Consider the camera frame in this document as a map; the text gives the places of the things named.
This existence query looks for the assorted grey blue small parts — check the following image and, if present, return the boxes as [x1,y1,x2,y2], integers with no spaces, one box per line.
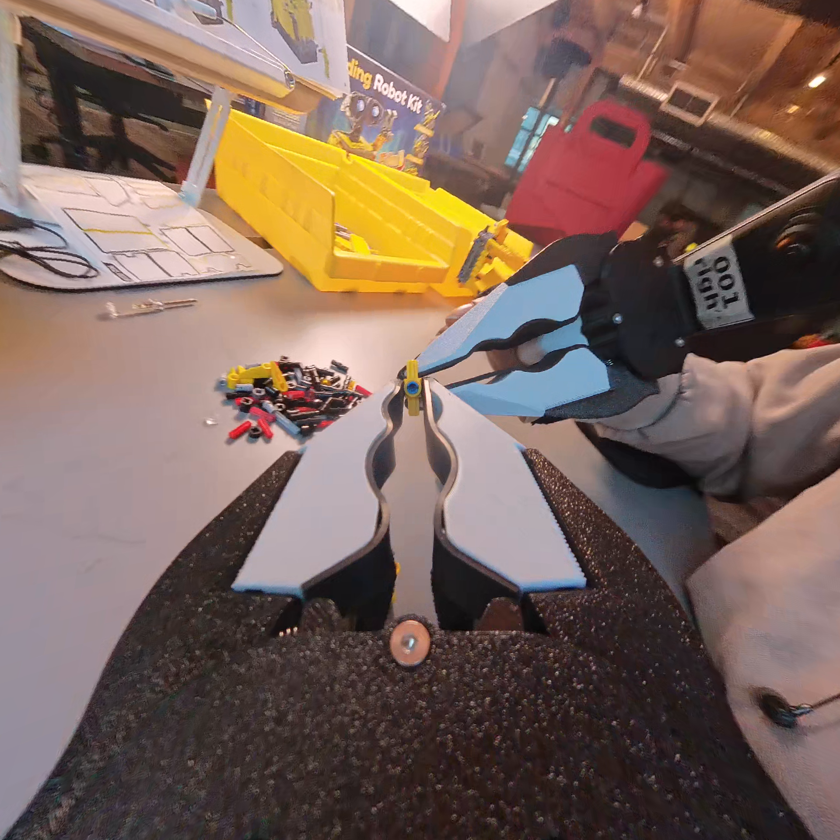
[333,223,375,257]

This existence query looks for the person's right forearm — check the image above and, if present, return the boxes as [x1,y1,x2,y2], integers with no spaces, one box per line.
[577,341,840,503]

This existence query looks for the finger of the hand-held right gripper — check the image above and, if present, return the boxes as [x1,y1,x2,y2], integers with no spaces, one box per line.
[448,346,616,421]
[415,262,588,380]

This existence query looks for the white lamp panel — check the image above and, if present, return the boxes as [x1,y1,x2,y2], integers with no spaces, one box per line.
[387,0,559,42]

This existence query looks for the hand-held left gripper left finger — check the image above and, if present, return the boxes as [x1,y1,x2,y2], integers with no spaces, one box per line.
[231,379,403,598]

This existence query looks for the person's right hand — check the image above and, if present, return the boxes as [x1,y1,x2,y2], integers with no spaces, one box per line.
[445,301,549,376]

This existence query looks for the black USB cable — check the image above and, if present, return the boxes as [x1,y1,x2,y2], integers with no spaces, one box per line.
[0,210,99,280]

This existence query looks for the pile of black red pins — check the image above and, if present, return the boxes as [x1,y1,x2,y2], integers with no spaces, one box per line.
[220,356,371,442]

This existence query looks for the white building instruction booklet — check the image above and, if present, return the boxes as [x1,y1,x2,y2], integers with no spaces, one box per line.
[131,0,352,99]

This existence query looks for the grey desk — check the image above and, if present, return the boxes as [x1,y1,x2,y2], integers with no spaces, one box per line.
[0,187,723,840]

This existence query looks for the blue robot kit box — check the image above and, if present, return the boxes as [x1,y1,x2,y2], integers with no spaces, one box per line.
[308,46,447,191]

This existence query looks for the white sticker sheet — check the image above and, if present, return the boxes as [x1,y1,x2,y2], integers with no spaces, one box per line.
[39,177,253,283]

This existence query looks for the white book stand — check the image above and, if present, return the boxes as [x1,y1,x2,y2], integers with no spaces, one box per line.
[0,0,349,290]

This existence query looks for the small clear-handled screwdriver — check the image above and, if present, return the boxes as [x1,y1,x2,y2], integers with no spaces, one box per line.
[105,298,198,320]

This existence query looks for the red tote bag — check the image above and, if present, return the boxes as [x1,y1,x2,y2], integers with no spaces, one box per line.
[505,98,667,247]

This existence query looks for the black wrist rest pad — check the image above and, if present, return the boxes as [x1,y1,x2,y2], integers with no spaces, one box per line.
[594,433,703,490]

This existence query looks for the yellow toy robot model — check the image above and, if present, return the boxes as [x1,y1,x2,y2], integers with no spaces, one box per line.
[459,220,526,296]

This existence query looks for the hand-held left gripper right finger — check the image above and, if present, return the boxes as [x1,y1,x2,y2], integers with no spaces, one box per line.
[422,378,588,593]

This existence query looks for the yellow plastic bin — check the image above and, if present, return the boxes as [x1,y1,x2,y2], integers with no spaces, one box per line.
[215,108,460,293]
[341,157,536,296]

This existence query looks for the yellow bent beam piece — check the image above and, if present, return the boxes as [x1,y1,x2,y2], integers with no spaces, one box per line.
[226,362,286,389]

